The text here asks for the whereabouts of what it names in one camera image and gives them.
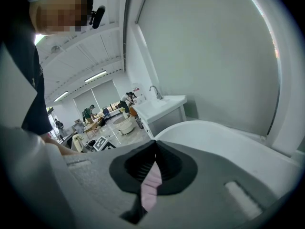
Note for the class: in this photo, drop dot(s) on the wooden chair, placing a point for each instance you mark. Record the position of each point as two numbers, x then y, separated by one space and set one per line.
90 129

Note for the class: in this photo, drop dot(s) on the white vase with yellow flowers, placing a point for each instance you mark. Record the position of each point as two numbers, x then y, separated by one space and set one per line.
124 112

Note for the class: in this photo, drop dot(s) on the chrome faucet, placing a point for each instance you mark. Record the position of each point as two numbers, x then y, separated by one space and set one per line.
156 92

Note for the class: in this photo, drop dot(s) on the black mesh wastebasket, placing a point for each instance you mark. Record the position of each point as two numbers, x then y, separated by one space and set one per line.
140 123

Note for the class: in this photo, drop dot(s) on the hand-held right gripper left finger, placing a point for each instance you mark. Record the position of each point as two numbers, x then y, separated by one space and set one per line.
95 182

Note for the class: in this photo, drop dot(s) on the person's black shirt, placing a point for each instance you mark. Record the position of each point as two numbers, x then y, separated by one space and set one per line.
35 92

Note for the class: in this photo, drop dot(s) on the person's left forearm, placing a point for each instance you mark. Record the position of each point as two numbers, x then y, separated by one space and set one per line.
62 148

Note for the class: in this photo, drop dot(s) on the white vanity cabinet with sink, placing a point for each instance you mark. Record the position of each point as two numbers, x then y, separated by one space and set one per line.
162 113

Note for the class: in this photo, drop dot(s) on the white bathtub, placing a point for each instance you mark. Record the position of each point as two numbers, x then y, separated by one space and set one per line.
214 139

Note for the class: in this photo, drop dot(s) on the white sign board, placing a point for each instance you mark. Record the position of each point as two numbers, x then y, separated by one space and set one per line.
139 94

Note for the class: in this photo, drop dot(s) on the long ceiling light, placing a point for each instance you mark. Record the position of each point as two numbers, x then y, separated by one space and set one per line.
95 76
61 96

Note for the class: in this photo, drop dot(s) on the black head-mounted camera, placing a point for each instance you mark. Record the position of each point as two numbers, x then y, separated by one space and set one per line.
97 15

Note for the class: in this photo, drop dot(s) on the beige round basin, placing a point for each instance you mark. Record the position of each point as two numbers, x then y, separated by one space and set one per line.
125 126

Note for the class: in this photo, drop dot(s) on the beige towel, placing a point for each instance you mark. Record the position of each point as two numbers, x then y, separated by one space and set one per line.
77 139

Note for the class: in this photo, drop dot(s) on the orange armchair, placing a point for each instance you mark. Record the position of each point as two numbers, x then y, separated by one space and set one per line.
133 111

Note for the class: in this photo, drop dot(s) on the person's head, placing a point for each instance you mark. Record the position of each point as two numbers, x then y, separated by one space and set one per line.
59 11

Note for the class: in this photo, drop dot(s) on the blue chair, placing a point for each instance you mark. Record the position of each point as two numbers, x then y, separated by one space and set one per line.
106 113

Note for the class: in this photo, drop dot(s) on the pink cloth garment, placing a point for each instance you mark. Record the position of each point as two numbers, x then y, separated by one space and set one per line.
150 190

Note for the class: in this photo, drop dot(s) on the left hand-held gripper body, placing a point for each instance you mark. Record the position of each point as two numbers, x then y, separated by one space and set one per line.
103 144

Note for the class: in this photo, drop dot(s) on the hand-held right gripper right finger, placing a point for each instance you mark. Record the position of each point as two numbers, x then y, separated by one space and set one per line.
214 180

